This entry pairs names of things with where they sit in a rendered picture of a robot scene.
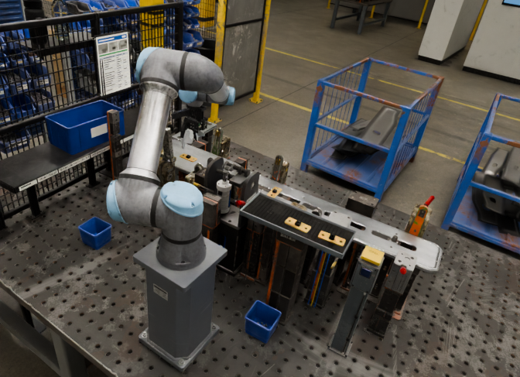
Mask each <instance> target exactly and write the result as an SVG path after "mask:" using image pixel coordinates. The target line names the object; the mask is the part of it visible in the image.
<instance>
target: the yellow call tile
mask: <svg viewBox="0 0 520 377"><path fill-rule="evenodd" d="M384 254H385V253H384V252H381V251H379V250H377V249H375V248H372V247H370V246H367V245H366V247H365V249H364V251H363V253H362V255H361V259H363V260H366V261H368V262H371V263H373V264H375V265H377V266H380V263H381V261H382V258H383V256H384Z"/></svg>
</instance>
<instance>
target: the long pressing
mask: <svg viewBox="0 0 520 377"><path fill-rule="evenodd" d="M172 142H173V155H174V156H175V157H176V162H175V170H179V171H180V172H183V173H185V174H189V173H191V172H193V171H194V166H195V165H196V164H197V163H201V164H202V165H203V166H204V167H207V160H208V158H210V157H211V158H213V159H216V158H217V157H218V156H217V155H214V154H213V153H209V152H207V151H204V150H202V149H198V148H197V147H194V146H191V145H188V144H186V143H185V146H184V149H182V145H181V141H179V140H176V139H172ZM183 153H185V154H187V155H190V156H192V157H195V158H197V160H196V161H195V162H190V161H189V160H186V159H183V158H181V157H180V155H182V154H183ZM258 185H260V186H262V187H266V188H268V189H270V190H272V189H273V188H274V187H278V188H281V189H282V191H281V192H280V194H283V195H286V196H287V197H291V198H293V199H295V200H298V201H300V203H299V204H301V205H303V204H308V205H310V206H313V207H319V208H320V209H321V210H322V212H323V213H322V218H325V219H328V217H327V216H326V215H324V214H325V212H328V213H330V214H331V213H332V211H337V212H339V213H342V214H345V215H347V216H349V217H351V218H352V220H351V222H353V223H355V224H359V225H360V226H363V227H365V230H363V231H362V230H361V229H358V228H355V227H353V226H350V227H349V229H352V230H354V231H356V235H355V236H354V239H353V241H352V242H355V243H357V244H359V245H362V246H364V247H366V245H367V246H370V247H372V248H375V249H377V250H379V251H381V252H384V253H385V254H384V255H386V256H388V257H390V258H393V259H395V257H396V255H397V253H398V250H402V251H404V252H408V253H409V254H412V255H414V256H416V257H417V260H416V265H415V268H417V269H420V270H422V271H424V272H427V273H436V272H438V270H439V267H440V261H441V258H442V254H443V250H442V249H441V248H440V247H439V246H438V245H437V244H435V243H433V242H430V241H427V240H425V239H423V238H420V237H417V236H415V235H412V234H409V233H407V232H405V231H402V230H399V229H397V228H393V227H392V226H389V225H387V224H384V223H381V222H379V221H376V220H374V219H371V218H368V217H365V216H364V215H361V214H358V213H356V212H353V211H350V210H348V209H346V208H343V207H340V206H337V205H336V204H332V203H330V202H328V201H325V200H322V199H320V198H318V197H314V196H312V195H309V194H306V193H304V192H302V191H300V190H296V189H294V188H291V187H288V186H286V185H284V184H281V183H278V182H276V181H274V180H270V179H268V178H266V177H263V176H259V182H258ZM304 197H305V198H304ZM275 199H277V200H280V201H283V202H285V203H287V204H291V203H292V202H291V201H289V200H286V199H283V198H281V197H278V196H276V197H275ZM373 231H376V232H378V233H380V234H383V235H386V236H388V237H389V238H390V239H389V241H388V240H385V239H383V238H379V237H378V236H375V235H373V234H372V232H373ZM396 234H397V236H398V240H397V242H392V241H391V238H392V237H393V235H396ZM399 241H400V242H403V243H406V244H407V245H411V246H413V247H415V248H416V250H415V251H413V250H410V249H408V248H405V247H402V246H401V245H398V244H397V243H398V242H399ZM391 247H392V248H391Z"/></svg>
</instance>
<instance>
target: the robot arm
mask: <svg viewBox="0 0 520 377"><path fill-rule="evenodd" d="M135 69H136V72H135V77H136V80H137V82H138V83H139V84H140V85H139V87H140V89H141V90H142V92H143V96H142V102H141V105H140V109H139V116H138V119H137V123H136V127H135V133H134V137H133V140H132V147H131V151H130V154H129V158H128V165H127V168H126V170H124V171H122V172H121V173H119V178H118V180H112V181H111V182H110V185H109V186H108V192H107V209H108V213H109V215H110V217H111V218H112V219H113V220H115V221H120V222H124V223H126V224H139V225H144V226H149V227H155V228H161V229H162V234H161V236H160V238H159V241H158V243H157V246H156V258H157V259H158V261H159V263H160V264H161V265H163V266H165V267H166V268H168V269H172V270H178V271H183V270H188V269H193V268H195V267H197V266H199V265H200V264H201V263H202V262H203V261H204V260H205V257H206V253H207V246H206V243H205V241H204V237H203V236H202V218H203V211H204V204H203V196H202V193H201V192H200V191H199V190H198V189H197V188H196V187H195V186H194V185H192V184H190V183H186V182H183V181H174V183H173V182H169V183H166V184H165V185H164V186H163V187H160V186H159V185H160V180H159V178H158V177H157V176H156V174H157V169H158V165H159V158H160V155H161V151H162V147H163V140H164V135H165V131H166V125H167V121H168V117H169V110H170V106H171V102H172V100H173V99H175V98H177V96H178V94H179V97H180V99H181V100H182V101H183V102H185V103H186V107H187V109H183V110H180V111H179V110H178V111H174V112H173V113H172V114H171V116H172V118H173V119H178V118H181V117H183V116H186V117H185V119H184V120H183V125H182V127H181V131H180V138H181V145H182V149H184V146H185V143H189V144H191V143H192V142H193V140H192V139H191V137H190V130H187V129H191V130H192V131H193V137H194V138H195V140H196V141H197V140H198V136H205V134H204V133H203V132H202V131H201V130H204V129H206V128H207V124H206V121H207V118H206V117H204V111H205V110H206V107H205V106H203V102H209V103H215V104H219V105H233V104H234V99H235V88H234V87H230V86H226V84H225V82H224V75H223V73H222V71H221V69H220V68H219V66H218V65H216V64H215V63H214V62H213V61H211V60H209V59H208V58H206V57H204V56H202V55H200V54H198V53H191V52H185V51H179V50H170V49H164V48H162V47H147V48H145V49H144V50H143V51H142V52H141V53H140V55H139V58H138V60H137V64H136V68H135Z"/></svg>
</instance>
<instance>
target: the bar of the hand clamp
mask: <svg viewBox="0 0 520 377"><path fill-rule="evenodd" d="M172 130H174V127H173V125H168V128H166V131H165V135H164V140H163V150H164V155H167V156H168V155H169V161H170V162H171V158H172V157H173V156H174V155H173V142H172V135H171V131H172Z"/></svg>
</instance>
